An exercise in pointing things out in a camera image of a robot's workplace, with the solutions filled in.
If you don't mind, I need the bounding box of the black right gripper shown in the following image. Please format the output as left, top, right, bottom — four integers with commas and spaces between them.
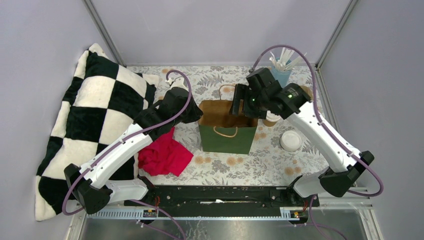
228, 83, 268, 120

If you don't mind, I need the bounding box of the green paper bag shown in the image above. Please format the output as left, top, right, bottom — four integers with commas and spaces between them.
198, 99, 258, 155

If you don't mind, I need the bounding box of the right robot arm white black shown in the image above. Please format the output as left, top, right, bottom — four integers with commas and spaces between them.
229, 67, 375, 206

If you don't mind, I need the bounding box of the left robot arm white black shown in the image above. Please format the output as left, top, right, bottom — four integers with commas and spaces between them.
64, 86, 203, 214

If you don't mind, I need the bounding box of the blue cup holder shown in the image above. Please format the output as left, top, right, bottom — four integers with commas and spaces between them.
270, 64, 292, 87

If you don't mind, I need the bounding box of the red cloth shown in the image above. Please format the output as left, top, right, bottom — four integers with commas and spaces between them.
138, 127, 194, 177

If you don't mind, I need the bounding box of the white wrapped straws bundle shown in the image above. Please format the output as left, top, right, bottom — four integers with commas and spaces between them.
268, 47, 306, 73

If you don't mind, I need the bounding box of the stack of white lids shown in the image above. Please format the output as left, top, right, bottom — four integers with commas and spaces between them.
280, 130, 302, 152

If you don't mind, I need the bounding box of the black white checkered pillow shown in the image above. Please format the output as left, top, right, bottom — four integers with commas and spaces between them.
34, 43, 160, 222

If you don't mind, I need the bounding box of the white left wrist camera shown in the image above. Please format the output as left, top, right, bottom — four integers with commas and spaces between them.
165, 76, 189, 91

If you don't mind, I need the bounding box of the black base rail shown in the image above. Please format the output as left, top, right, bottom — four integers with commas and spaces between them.
141, 182, 320, 218

